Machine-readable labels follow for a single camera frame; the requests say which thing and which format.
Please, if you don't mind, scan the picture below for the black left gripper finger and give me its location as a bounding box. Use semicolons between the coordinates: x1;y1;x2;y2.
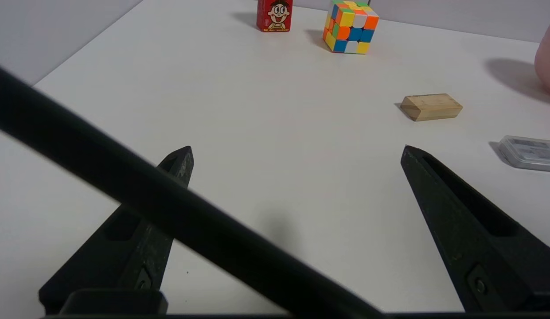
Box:
400;145;550;313

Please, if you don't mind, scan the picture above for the clear plastic flat case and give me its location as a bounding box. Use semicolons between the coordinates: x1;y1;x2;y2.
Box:
498;136;550;173

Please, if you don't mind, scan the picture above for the wooden block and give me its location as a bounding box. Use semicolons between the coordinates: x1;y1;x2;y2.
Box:
400;93;463;122

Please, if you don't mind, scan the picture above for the multicolour puzzle cube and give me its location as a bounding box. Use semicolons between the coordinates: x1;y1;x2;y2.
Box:
323;0;380;55

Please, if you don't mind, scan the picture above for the red cartoon milk carton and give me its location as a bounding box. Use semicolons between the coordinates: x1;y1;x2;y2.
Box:
257;0;293;32

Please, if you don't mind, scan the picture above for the thick black cable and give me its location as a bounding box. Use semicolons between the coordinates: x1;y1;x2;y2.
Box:
0;62;384;319

